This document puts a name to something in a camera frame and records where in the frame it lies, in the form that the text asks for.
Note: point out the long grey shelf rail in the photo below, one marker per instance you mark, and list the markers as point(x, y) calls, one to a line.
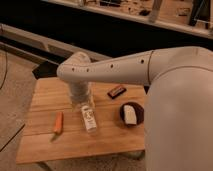
point(45, 44)

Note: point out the orange pepper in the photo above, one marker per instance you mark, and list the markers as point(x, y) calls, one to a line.
point(58, 126)

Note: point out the wooden table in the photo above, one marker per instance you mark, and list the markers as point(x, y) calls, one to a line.
point(112, 136)

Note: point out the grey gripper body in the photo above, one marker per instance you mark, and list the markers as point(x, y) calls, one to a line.
point(79, 93)

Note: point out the black box behind table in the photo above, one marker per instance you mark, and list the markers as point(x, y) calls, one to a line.
point(45, 70)

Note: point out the dark snack bar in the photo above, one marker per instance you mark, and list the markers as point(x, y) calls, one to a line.
point(116, 91)

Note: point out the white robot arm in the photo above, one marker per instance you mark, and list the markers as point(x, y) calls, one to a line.
point(178, 112)

